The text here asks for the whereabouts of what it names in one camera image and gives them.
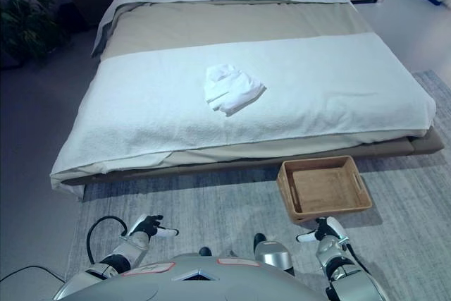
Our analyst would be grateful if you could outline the white textured bed blanket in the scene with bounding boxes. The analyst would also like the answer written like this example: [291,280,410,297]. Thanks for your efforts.
[50,31,438,180]

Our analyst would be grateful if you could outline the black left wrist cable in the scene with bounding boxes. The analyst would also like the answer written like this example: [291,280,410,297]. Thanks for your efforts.
[86,216,128,264]

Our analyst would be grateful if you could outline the black floor cable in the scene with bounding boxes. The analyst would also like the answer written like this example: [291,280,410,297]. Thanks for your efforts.
[0,265,68,278]

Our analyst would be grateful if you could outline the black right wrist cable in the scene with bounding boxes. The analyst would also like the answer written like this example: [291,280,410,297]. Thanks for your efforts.
[339,233,371,278]

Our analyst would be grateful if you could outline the beige low platform bed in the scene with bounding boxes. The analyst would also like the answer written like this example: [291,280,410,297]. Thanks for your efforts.
[51,0,447,193]

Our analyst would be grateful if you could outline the white garment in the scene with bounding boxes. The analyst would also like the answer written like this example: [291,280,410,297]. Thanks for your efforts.
[202,63,269,118]

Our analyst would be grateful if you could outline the green leafy houseplant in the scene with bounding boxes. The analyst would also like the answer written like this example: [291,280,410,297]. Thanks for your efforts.
[0,0,70,70]

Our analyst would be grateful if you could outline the grey robot torso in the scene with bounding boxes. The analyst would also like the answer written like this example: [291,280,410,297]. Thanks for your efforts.
[52,256,335,301]
[66,69,451,301]

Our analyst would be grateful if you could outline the silver right robot leg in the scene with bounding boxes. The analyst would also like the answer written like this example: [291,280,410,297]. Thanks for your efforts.
[252,233,295,278]

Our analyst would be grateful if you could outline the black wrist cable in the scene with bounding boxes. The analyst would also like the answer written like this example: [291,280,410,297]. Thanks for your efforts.
[86,216,128,264]
[339,233,371,278]

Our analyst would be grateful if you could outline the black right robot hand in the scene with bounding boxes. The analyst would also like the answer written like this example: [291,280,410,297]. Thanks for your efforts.
[295,216,345,244]

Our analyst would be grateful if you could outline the woven wooden basket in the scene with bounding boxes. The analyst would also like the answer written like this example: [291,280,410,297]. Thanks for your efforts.
[276,155,373,225]

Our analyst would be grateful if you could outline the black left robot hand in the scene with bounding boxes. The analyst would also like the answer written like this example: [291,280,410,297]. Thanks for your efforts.
[128,214,180,240]

